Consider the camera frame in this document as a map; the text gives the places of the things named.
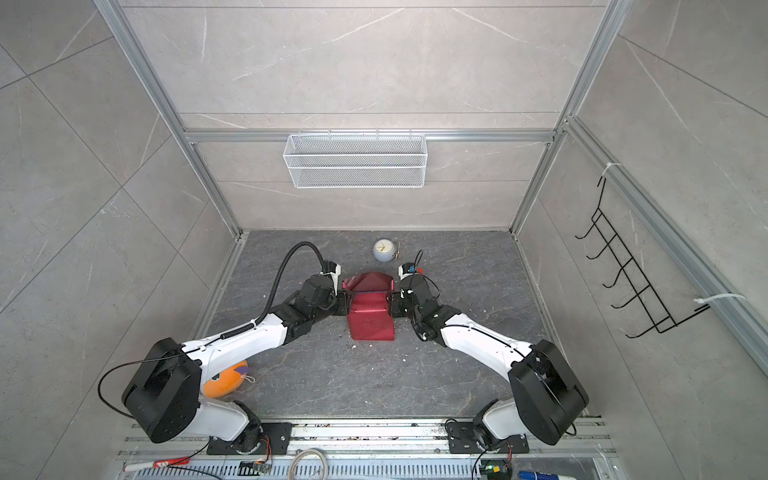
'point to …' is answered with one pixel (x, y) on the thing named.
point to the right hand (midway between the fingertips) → (392, 293)
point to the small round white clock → (384, 250)
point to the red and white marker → (156, 464)
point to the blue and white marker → (537, 475)
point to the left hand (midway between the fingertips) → (350, 287)
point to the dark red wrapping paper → (369, 306)
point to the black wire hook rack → (651, 299)
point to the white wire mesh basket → (356, 161)
